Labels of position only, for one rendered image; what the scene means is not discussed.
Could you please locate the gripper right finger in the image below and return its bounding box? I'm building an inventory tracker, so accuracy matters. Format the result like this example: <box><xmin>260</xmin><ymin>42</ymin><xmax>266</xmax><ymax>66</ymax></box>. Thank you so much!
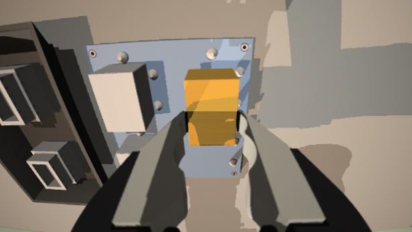
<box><xmin>236</xmin><ymin>109</ymin><xmax>372</xmax><ymax>232</ymax></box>

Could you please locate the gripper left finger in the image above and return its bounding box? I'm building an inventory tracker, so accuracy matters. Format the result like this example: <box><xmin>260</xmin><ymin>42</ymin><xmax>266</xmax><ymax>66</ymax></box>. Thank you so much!
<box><xmin>71</xmin><ymin>111</ymin><xmax>189</xmax><ymax>232</ymax></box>

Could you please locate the yellow rectangular block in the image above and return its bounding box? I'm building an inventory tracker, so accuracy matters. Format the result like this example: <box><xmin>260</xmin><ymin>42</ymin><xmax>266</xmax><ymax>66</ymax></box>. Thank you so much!
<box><xmin>184</xmin><ymin>68</ymin><xmax>240</xmax><ymax>146</ymax></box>

